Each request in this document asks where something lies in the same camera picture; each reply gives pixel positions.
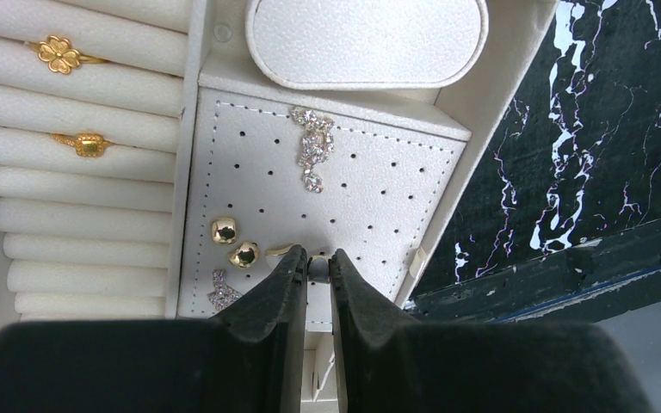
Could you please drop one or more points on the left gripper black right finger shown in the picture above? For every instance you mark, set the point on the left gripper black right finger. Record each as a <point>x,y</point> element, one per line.
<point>388,361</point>

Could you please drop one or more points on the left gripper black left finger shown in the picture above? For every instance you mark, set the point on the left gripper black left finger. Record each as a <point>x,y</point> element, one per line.
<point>247,358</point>

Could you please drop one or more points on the small pearl gold earring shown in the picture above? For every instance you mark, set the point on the small pearl gold earring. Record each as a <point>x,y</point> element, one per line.
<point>319,269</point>

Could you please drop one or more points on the silver jewelry in box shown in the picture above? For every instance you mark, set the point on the silver jewelry in box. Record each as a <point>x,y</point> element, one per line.
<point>222,294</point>

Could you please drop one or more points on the pink open jewelry box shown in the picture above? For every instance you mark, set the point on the pink open jewelry box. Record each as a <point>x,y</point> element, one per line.
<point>127,126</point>

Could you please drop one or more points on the rhinestone dangle earring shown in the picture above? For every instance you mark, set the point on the rhinestone dangle earring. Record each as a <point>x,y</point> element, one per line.
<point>316,145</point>

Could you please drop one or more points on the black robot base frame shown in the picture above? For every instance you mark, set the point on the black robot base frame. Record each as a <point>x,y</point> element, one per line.
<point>598,280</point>

